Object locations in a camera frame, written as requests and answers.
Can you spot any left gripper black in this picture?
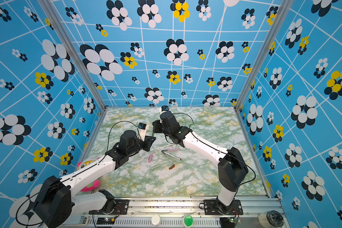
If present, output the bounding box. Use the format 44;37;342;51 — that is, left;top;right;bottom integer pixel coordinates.
128;134;156;156

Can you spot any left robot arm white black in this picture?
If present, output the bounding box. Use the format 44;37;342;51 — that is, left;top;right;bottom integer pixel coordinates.
33;130;156;228

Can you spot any light green pen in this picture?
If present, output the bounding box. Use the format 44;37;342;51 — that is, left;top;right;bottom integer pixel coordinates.
161;151;179;159

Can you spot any plush toy pink green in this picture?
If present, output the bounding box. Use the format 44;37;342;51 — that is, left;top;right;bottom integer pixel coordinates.
76;157;101;193

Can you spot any white push button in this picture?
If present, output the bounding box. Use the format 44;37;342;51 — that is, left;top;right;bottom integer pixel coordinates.
151;214;161;226

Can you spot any green push button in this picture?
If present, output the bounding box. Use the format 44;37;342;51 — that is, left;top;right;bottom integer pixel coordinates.
182;215;194;228

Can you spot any tape roll spool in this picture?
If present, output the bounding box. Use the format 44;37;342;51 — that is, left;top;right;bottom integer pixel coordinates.
258;211;285;228

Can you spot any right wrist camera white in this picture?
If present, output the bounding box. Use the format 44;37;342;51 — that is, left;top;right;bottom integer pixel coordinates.
159;105;170;114

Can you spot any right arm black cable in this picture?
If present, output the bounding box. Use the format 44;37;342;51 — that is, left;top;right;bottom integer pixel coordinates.
163;112;257;186

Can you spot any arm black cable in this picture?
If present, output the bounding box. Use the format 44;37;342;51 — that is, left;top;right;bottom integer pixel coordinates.
163;112;257;186
15;121;139;227

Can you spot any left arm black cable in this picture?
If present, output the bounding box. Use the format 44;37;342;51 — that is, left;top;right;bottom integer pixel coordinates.
15;121;139;227

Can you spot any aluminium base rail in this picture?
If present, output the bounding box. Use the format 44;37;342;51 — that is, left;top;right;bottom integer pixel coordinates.
60;196;290;228

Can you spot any left aluminium corner post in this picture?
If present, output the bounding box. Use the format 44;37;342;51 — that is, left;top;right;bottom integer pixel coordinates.
39;1;106;112

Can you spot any aluminium corner post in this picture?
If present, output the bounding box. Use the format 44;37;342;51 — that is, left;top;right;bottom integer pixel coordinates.
236;0;294;111
39;1;106;112

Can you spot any right aluminium corner post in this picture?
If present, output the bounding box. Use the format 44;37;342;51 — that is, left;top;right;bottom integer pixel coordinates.
236;0;294;111

